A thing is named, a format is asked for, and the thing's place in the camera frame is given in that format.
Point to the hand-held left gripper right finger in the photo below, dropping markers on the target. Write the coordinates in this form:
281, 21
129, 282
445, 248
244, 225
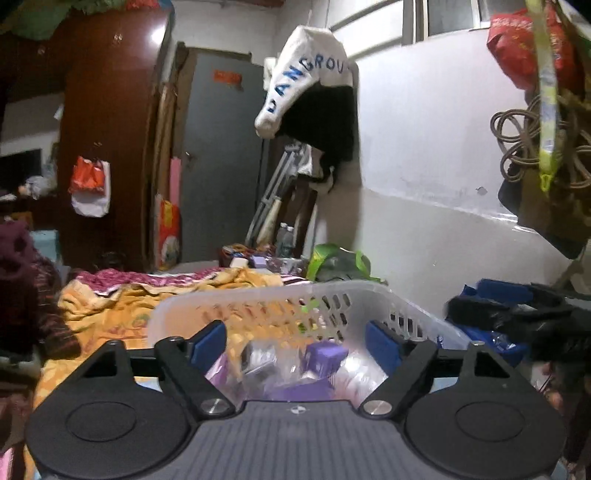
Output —
383, 342

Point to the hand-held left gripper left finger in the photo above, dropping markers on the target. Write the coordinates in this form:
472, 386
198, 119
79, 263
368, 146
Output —
207, 342

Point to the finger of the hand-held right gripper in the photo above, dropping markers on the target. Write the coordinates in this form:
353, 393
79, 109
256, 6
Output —
485, 314
503, 288

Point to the pile of soap boxes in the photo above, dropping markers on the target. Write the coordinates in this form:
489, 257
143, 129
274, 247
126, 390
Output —
323, 360

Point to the clear plastic basket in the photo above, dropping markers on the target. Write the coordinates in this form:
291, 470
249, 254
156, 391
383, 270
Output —
295, 300

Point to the blue shopping bag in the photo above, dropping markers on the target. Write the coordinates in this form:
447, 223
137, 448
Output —
480, 341

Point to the dark hanging bag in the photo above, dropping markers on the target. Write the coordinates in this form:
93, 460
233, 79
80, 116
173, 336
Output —
531, 207

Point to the green bag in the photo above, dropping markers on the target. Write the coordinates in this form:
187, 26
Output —
337, 265

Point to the yellow floral bedsheet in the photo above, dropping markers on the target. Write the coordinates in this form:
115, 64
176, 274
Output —
115, 304

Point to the brown hanging bag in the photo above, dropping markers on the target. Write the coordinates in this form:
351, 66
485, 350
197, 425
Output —
575, 203

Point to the red and yellow bag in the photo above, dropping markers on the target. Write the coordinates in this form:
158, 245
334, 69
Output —
169, 235

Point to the clear plastic bottle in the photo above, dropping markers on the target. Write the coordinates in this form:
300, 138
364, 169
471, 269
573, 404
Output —
285, 240

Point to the pink board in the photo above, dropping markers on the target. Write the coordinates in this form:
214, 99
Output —
174, 182

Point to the metal crutches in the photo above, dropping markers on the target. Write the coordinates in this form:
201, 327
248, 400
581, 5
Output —
277, 194

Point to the yellow-green packet strip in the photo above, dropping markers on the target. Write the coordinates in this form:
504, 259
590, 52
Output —
547, 115

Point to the black and white garment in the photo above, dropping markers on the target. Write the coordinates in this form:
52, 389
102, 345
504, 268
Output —
323, 173

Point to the grey metal door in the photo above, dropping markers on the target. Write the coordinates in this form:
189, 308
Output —
221, 161

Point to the pile of dark clothes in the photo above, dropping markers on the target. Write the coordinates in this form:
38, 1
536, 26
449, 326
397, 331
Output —
27, 314

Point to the orange and white plastic bag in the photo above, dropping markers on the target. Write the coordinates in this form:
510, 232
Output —
90, 189

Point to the maroon blanket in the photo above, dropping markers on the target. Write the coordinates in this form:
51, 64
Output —
16, 249

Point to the black hanging garment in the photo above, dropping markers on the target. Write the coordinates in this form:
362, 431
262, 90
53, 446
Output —
328, 124

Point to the brown wooden wardrobe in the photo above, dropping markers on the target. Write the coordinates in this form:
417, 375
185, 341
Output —
106, 138

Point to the red plastic bag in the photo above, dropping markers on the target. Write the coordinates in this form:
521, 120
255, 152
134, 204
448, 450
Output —
512, 50

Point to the dark screen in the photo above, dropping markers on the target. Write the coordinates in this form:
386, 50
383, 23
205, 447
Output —
18, 173

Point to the white hooded sweatshirt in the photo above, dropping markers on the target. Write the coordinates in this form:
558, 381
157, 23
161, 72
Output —
309, 60

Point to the green cloth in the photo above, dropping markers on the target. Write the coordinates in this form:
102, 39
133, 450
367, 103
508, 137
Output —
46, 18

